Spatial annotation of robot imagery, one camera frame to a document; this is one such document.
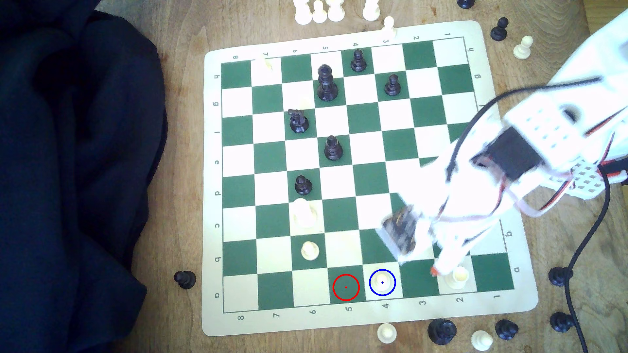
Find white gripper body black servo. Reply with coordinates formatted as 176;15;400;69
420;126;543;238

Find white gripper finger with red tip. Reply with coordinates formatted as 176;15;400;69
434;222;501;276
430;227;456;269

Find green white chessboard mat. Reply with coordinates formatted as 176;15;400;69
201;20;539;337

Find thick black cable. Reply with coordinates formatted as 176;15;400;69
564;164;612;353

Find black chess bishop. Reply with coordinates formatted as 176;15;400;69
324;135;344;161

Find thin black cable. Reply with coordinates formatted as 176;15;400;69
444;76;603;184

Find large black chess piece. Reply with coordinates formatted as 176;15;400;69
427;319;458;346

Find black chess king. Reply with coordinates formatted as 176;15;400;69
316;64;339;103

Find black chess knight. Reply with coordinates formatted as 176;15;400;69
288;108;310;134

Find white chess king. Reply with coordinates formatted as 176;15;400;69
292;197;320;229

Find dark navy cloth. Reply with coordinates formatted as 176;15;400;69
0;0;168;353

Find red white servo wires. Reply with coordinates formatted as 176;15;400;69
501;164;581;217

